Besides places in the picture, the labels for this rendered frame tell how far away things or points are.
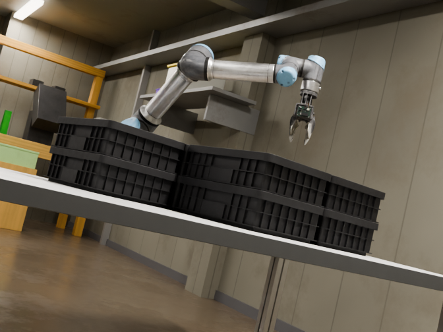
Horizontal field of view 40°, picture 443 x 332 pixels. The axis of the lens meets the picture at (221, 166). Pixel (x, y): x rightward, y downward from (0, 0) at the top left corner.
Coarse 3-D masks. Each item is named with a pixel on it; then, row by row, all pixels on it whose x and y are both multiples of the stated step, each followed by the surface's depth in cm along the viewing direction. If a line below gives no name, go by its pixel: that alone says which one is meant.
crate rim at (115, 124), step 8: (64, 120) 210; (72, 120) 205; (80, 120) 200; (88, 120) 196; (96, 120) 192; (104, 120) 188; (120, 128) 187; (128, 128) 189; (136, 128) 191; (144, 136) 193; (152, 136) 195; (160, 136) 197; (168, 144) 199; (176, 144) 201; (184, 144) 203
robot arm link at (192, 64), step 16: (192, 64) 241; (208, 64) 239; (224, 64) 239; (240, 64) 239; (256, 64) 238; (272, 64) 238; (288, 64) 238; (208, 80) 243; (240, 80) 242; (256, 80) 239; (272, 80) 237; (288, 80) 234
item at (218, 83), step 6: (168, 66) 572; (174, 66) 564; (168, 72) 571; (168, 78) 568; (192, 84) 536; (198, 84) 538; (204, 84) 541; (210, 84) 544; (216, 84) 548; (222, 84) 551
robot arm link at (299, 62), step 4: (280, 56) 247; (284, 56) 248; (288, 56) 248; (280, 60) 246; (284, 60) 246; (288, 60) 244; (292, 60) 244; (296, 60) 246; (300, 60) 247; (304, 60) 247; (280, 64) 246; (296, 64) 243; (300, 64) 246; (304, 64) 246; (300, 68) 245; (300, 72) 246; (300, 76) 248
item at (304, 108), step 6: (306, 90) 243; (306, 96) 245; (312, 96) 246; (306, 102) 243; (300, 108) 242; (306, 108) 242; (312, 108) 241; (294, 114) 242; (300, 114) 241; (306, 114) 241; (312, 114) 247; (300, 120) 247; (306, 120) 246
